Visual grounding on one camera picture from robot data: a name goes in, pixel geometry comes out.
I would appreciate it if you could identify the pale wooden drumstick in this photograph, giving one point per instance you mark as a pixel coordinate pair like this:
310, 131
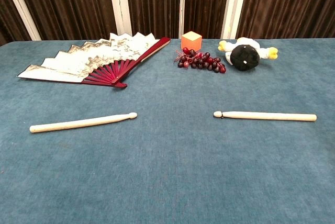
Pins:
261, 115
78, 123

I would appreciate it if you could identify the dark red grape bunch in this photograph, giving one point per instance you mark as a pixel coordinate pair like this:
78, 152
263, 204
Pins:
201, 61

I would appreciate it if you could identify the orange and yellow cube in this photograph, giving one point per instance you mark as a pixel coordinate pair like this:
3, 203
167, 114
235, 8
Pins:
191, 42

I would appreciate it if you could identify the blue felt table cover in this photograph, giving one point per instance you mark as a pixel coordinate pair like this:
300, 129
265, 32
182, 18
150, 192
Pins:
167, 169

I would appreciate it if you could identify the painted paper fan red ribs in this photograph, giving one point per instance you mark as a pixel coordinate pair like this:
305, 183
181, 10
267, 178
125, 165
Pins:
104, 51

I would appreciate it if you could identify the black white yellow plush toy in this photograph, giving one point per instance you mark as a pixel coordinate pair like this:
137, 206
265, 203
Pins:
244, 57

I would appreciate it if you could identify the thin white pole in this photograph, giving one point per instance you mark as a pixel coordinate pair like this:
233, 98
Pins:
182, 4

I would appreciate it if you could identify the dark brown pleated curtain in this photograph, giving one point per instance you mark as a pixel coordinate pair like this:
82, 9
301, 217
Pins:
70, 1

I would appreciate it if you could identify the white frame post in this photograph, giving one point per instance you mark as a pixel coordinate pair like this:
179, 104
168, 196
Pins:
21, 6
234, 4
120, 4

